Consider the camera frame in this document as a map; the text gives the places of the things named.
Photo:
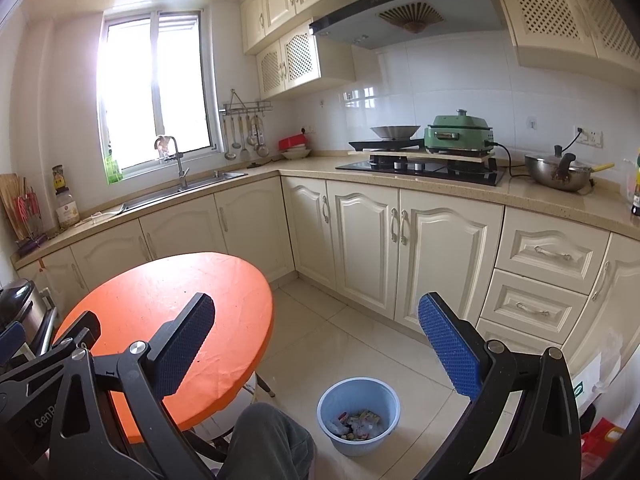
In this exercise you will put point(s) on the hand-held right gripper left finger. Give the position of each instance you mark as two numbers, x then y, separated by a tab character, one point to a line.
185	345

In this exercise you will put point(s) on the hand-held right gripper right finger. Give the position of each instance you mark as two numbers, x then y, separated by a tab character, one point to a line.
450	350

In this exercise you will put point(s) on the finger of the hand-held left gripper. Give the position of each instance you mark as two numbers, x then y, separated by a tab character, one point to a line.
82	330
12	340

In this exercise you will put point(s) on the light blue plastic bin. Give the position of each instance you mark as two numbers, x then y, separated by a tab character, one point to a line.
385	400

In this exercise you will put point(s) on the heap of mixed wrappers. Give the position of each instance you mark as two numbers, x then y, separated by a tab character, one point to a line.
357	425

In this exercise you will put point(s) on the black silver rice cooker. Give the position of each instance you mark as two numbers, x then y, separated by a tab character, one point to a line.
17	302

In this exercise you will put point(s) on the orange round table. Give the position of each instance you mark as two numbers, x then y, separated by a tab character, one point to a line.
165	300

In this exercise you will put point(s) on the cream base cabinets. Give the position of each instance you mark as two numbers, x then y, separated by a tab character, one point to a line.
440	260

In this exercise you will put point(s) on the glass jar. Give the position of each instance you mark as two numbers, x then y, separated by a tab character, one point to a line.
67	212

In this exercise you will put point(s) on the grey trouser knee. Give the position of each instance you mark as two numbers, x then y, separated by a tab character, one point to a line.
270	445

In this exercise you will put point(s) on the wooden cutting board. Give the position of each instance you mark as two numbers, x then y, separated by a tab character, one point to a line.
11	200

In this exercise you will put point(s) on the white cardboard box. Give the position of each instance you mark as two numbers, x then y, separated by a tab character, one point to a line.
590	380

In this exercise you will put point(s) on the yellow label bottle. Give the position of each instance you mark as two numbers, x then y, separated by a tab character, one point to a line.
59	177

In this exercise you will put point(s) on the stainless steel sink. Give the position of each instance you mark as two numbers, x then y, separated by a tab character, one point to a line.
195	190

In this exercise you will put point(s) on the black gas cooktop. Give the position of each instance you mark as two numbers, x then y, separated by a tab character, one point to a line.
425	172

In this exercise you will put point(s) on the red bag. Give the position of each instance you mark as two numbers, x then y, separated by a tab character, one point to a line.
607	440

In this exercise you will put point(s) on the metal sink faucet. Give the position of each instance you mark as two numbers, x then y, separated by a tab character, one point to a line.
180	162

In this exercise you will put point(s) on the pink scrubber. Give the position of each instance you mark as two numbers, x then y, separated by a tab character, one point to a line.
161	145

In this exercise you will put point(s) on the steel pot with lid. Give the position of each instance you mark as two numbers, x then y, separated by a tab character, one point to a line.
560	172

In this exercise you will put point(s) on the green electric cooker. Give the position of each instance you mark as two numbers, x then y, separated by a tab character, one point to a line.
457	132

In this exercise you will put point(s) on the row of hanging metal utensils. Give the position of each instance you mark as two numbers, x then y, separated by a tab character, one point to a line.
245	135

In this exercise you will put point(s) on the white bowl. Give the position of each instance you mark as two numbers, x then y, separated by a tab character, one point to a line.
296	153

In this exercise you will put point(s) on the steel wok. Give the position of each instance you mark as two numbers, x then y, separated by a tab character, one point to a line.
395	131

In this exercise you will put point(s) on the clear plastic container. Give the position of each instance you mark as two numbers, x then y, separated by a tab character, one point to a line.
626	185

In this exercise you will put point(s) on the dark sauce bottle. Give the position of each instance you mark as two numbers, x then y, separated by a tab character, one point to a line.
636	195

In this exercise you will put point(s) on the kitchen window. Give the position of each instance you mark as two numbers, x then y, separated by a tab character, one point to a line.
150	95

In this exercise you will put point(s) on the metal utensil rack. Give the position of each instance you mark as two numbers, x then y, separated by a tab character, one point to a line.
245	105

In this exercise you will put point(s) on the cream lattice door cabinet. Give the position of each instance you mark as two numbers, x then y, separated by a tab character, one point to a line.
295	57
565	15

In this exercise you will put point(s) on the folding bamboo fan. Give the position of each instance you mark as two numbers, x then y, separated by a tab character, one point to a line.
411	16

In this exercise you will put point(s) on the grey range hood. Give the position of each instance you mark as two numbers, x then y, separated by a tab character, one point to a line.
350	25

